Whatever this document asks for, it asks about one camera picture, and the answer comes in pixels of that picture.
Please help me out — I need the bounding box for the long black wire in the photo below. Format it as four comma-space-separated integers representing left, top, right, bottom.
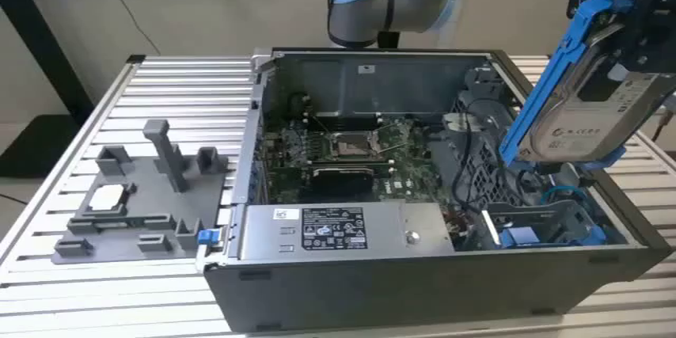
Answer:
451, 97, 530, 214

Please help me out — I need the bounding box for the blue case latch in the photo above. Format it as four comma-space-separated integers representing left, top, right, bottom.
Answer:
196, 227, 222, 246

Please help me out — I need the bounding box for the CPU socket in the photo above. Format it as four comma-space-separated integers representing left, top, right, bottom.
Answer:
328, 131, 384, 160

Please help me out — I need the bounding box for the thin black wall cable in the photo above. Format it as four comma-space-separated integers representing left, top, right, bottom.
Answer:
88, 0, 163, 56

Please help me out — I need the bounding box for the black upright post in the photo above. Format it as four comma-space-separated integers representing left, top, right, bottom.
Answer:
0, 0, 98, 125

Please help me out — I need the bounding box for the silver power supply unit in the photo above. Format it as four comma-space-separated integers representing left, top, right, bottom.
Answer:
236, 200, 456, 260

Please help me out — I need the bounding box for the green motherboard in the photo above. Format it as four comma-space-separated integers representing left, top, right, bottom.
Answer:
262, 115, 451, 205

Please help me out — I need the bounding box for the blue carrier in bay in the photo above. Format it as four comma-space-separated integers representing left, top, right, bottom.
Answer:
499, 226, 542, 248

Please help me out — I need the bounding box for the grey disk bay cage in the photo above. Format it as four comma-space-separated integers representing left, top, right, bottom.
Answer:
426, 66, 598, 212

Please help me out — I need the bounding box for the grey parts rack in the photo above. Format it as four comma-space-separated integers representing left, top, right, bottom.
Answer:
50, 119, 231, 266

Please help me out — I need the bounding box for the black flat floor object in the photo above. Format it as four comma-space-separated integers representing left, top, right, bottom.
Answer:
0, 113, 82, 179

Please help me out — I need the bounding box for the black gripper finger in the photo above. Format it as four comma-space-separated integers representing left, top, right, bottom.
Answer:
578, 63, 631, 104

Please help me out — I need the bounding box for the black graphics card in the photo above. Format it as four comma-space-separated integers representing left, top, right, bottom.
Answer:
308, 166, 378, 203

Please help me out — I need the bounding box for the silver CPU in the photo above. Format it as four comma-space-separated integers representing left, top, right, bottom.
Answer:
86, 184, 130, 212

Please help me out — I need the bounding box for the black open PC case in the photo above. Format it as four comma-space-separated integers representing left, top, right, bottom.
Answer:
195, 46, 675, 333

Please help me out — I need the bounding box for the hard disk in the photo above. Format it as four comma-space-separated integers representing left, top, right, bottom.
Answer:
498, 0, 676, 176

